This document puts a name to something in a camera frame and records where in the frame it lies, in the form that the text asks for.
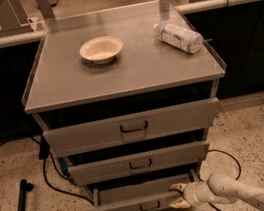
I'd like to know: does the grey drawer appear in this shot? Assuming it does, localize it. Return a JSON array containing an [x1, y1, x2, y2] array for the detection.
[[44, 98, 219, 157], [68, 140, 210, 186], [87, 167, 199, 211]]

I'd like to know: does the clear plastic water bottle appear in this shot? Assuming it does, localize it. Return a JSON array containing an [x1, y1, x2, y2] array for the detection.
[[153, 22, 204, 54]]

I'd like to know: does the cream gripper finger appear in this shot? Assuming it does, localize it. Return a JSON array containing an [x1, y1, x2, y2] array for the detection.
[[170, 183, 186, 192], [170, 197, 190, 209]]

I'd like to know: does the grey bottom drawer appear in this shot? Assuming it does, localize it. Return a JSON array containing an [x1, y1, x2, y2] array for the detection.
[[87, 167, 199, 211]]

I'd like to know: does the black floor cable right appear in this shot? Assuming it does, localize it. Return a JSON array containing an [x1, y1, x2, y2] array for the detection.
[[193, 145, 249, 211]]

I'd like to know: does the white horizontal rail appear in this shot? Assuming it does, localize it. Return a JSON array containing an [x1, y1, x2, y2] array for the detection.
[[0, 0, 261, 47]]

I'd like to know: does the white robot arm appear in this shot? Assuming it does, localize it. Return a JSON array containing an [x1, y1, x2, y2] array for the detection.
[[170, 172, 264, 211]]

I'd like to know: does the grey top drawer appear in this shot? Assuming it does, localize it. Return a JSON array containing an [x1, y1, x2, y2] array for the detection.
[[44, 98, 219, 157]]

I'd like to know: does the white paper bowl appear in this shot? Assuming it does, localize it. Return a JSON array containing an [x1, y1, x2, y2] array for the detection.
[[79, 36, 123, 65]]

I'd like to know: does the grey middle drawer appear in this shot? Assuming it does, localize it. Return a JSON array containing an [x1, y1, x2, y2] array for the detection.
[[68, 140, 210, 186]]

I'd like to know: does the black floor cable left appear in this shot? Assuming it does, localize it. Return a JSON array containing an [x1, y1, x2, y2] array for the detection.
[[29, 125, 103, 211]]

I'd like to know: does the black floor cable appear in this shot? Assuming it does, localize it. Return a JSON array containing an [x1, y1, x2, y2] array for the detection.
[[29, 125, 103, 211], [193, 145, 249, 211]]

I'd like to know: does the grey metal drawer cabinet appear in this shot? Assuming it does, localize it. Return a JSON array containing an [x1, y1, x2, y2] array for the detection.
[[23, 1, 225, 208]]

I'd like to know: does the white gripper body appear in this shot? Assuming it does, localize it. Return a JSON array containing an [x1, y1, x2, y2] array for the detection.
[[183, 181, 213, 206]]

